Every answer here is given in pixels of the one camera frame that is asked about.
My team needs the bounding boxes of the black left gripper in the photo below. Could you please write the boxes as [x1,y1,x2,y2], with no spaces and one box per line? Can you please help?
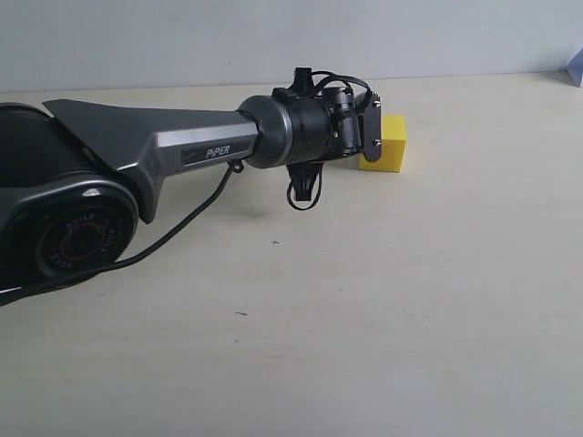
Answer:
[286,162,323,203]

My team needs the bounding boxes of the yellow foam cube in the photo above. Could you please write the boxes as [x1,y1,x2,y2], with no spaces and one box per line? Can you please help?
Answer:
[358,115,408,173]

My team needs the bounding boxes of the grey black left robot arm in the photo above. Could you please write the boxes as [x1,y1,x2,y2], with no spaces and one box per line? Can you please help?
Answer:
[1,87,361,304]

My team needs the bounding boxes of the blue paper object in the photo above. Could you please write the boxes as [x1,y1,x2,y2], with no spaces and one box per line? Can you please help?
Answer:
[566,48,583,88]

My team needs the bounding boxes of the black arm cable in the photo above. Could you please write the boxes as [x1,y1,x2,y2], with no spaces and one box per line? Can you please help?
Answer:
[0,66,370,307]

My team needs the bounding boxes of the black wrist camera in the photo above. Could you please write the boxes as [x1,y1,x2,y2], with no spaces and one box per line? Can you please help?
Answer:
[356,91,382,162]

